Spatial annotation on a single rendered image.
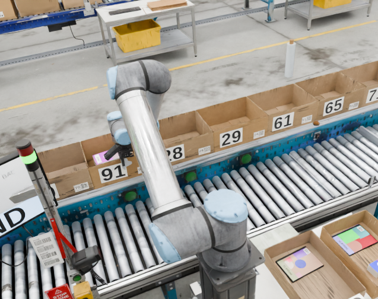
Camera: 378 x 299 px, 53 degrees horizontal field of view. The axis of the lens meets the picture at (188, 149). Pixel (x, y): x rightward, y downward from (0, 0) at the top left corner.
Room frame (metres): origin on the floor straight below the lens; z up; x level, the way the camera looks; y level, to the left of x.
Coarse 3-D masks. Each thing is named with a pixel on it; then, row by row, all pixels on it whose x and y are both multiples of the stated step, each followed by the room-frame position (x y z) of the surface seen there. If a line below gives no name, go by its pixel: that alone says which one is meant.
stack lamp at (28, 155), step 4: (28, 148) 1.06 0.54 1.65; (32, 148) 1.08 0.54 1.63; (20, 152) 1.05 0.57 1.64; (24, 152) 1.05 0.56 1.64; (28, 152) 1.06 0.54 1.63; (32, 152) 1.07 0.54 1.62; (20, 156) 1.06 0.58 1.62; (24, 156) 1.05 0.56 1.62; (28, 156) 1.06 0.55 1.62; (32, 156) 1.06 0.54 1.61; (24, 160) 1.05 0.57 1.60; (28, 160) 1.05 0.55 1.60; (32, 160) 1.06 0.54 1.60
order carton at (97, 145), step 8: (96, 136) 1.99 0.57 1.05; (104, 136) 2.01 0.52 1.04; (88, 144) 1.97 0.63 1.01; (96, 144) 1.99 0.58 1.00; (104, 144) 2.00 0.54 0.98; (112, 144) 2.02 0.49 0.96; (88, 152) 1.97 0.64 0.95; (96, 152) 1.98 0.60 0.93; (88, 160) 1.96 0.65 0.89; (128, 160) 1.76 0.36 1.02; (136, 160) 1.77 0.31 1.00; (88, 168) 1.69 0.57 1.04; (96, 168) 1.70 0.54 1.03; (128, 168) 1.75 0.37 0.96; (136, 168) 1.77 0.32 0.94; (96, 176) 1.69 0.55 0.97; (128, 176) 1.75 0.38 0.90; (136, 176) 1.77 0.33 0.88; (96, 184) 1.69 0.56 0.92; (104, 184) 1.70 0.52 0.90
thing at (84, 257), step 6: (96, 246) 1.08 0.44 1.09; (78, 252) 1.06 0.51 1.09; (84, 252) 1.06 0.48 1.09; (90, 252) 1.05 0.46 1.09; (96, 252) 1.05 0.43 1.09; (72, 258) 1.04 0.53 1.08; (78, 258) 1.03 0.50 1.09; (84, 258) 1.03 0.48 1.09; (90, 258) 1.03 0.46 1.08; (96, 258) 1.04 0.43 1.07; (72, 264) 1.01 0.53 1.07; (78, 264) 1.01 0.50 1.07; (84, 264) 1.02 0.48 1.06; (90, 264) 1.02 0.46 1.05; (84, 270) 1.03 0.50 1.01; (90, 270) 1.03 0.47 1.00
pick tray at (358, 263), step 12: (348, 216) 1.33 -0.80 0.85; (360, 216) 1.35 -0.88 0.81; (372, 216) 1.32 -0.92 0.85; (324, 228) 1.26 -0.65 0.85; (336, 228) 1.31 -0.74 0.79; (372, 228) 1.30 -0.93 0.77; (324, 240) 1.24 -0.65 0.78; (336, 252) 1.15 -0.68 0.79; (360, 252) 1.16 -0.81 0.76; (372, 252) 1.16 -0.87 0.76; (348, 264) 1.07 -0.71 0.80; (360, 264) 1.10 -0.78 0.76; (360, 276) 1.00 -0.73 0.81; (372, 276) 1.02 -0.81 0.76; (372, 288) 0.93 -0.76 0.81
